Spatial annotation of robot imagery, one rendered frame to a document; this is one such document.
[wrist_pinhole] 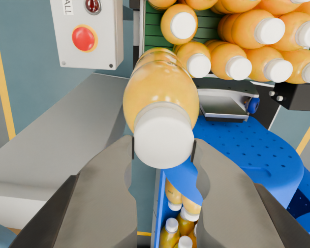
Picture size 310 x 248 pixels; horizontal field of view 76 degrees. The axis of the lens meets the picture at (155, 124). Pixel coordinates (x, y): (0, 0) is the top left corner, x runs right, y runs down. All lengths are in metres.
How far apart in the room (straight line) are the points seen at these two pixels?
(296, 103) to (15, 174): 0.73
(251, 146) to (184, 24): 0.28
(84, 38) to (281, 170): 0.41
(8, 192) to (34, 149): 0.18
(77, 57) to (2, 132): 1.78
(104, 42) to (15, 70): 1.47
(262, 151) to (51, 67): 1.49
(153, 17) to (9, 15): 1.30
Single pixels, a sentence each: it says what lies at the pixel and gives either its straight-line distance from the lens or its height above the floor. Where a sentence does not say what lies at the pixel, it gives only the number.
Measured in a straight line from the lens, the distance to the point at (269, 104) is 1.62.
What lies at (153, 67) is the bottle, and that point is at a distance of 0.17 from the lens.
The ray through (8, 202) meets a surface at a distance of 0.58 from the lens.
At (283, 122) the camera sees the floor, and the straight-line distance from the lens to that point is 1.94.
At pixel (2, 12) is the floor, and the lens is 1.77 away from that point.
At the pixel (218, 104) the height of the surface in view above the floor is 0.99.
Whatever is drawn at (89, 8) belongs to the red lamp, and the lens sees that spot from 0.37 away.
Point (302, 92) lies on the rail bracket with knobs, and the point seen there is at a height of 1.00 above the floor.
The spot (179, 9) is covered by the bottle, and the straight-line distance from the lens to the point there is 0.40.
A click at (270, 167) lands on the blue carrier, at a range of 0.43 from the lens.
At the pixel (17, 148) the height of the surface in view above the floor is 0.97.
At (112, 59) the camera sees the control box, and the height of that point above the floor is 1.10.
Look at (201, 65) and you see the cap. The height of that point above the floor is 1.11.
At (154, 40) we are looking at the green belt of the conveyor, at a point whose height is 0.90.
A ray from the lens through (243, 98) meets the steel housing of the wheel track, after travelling 0.62.
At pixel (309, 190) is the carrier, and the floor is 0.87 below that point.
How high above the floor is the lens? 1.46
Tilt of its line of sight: 63 degrees down
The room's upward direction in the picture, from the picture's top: 179 degrees counter-clockwise
